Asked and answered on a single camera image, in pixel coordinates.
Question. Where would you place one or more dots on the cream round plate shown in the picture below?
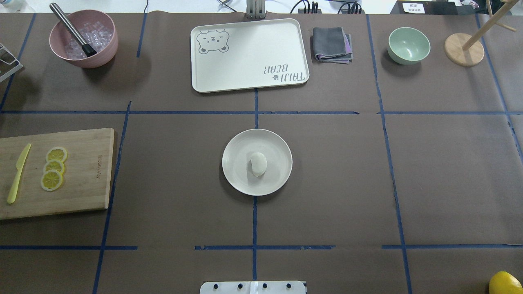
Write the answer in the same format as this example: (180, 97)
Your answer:
(237, 166)

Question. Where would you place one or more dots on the cream bear tray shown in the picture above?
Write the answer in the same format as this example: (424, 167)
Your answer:
(247, 55)

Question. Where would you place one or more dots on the folded grey cloth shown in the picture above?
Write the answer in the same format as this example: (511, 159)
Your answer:
(332, 44)

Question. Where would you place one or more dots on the green bowl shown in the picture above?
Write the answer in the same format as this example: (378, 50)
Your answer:
(408, 46)

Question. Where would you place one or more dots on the bamboo cutting board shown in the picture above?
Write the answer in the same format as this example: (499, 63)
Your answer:
(86, 181)

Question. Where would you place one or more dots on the steel black-tipped muddler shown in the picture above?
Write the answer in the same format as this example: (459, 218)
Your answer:
(86, 47)

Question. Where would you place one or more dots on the lemon slice far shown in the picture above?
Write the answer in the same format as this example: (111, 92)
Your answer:
(56, 153)

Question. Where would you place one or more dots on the lemon slice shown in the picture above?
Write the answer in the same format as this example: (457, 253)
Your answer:
(51, 180)
(54, 164)
(56, 153)

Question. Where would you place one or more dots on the pink bowl with ice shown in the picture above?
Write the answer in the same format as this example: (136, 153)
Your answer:
(97, 28)

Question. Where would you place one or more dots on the lemon slice middle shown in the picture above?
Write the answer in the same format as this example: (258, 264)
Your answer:
(54, 164)

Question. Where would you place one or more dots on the lemon slice near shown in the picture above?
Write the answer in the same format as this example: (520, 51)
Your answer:
(51, 180)

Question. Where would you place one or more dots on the wooden mug tree stand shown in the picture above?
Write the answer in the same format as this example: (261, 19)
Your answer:
(467, 50)

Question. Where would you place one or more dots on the yellow plastic knife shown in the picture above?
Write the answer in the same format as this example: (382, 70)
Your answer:
(12, 194)

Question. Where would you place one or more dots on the yellow lemon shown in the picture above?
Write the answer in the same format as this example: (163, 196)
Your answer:
(504, 283)

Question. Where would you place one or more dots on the aluminium frame post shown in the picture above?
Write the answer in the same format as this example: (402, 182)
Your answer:
(255, 9)

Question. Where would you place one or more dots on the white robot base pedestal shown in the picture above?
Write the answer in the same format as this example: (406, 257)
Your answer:
(253, 287)

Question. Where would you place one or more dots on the wire cup rack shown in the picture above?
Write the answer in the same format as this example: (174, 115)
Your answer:
(9, 64)

